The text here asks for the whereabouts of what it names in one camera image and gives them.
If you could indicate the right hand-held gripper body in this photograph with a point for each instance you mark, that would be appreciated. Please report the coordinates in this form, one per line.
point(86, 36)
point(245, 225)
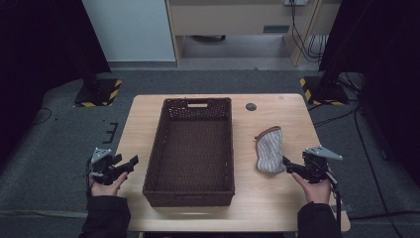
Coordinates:
point(315, 168)

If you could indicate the person's left hand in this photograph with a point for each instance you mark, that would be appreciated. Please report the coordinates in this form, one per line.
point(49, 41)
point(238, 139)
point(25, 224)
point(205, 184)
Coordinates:
point(105, 190)

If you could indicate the black curtain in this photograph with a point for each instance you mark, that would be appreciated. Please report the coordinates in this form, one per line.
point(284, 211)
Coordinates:
point(379, 49)
point(39, 49)

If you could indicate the white panel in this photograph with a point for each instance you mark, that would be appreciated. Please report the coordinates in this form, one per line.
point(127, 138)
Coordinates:
point(128, 29)

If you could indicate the black yellow striped stand base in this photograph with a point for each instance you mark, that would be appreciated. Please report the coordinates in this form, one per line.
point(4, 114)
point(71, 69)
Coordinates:
point(325, 91)
point(99, 94)

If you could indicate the person's right hand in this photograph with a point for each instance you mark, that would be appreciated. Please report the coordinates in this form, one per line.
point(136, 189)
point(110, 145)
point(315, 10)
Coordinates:
point(317, 193)

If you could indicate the brown woven basket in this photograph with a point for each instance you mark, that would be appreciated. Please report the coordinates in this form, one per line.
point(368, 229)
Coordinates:
point(193, 155)

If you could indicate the beige wooden cabinet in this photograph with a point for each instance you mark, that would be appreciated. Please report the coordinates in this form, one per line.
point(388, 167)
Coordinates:
point(231, 18)

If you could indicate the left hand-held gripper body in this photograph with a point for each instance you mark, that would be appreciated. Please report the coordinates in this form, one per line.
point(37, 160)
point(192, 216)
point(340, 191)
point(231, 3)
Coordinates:
point(102, 165)

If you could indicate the grey tape piece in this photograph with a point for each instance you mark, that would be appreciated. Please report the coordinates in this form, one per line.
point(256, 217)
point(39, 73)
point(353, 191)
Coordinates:
point(347, 208)

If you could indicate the grey cabinet label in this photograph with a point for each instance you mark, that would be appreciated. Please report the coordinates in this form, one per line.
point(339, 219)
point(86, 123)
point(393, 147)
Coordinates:
point(275, 28)

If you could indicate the grey striped cloth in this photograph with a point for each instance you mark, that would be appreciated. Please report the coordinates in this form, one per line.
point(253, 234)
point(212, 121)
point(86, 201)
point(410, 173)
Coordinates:
point(270, 150)

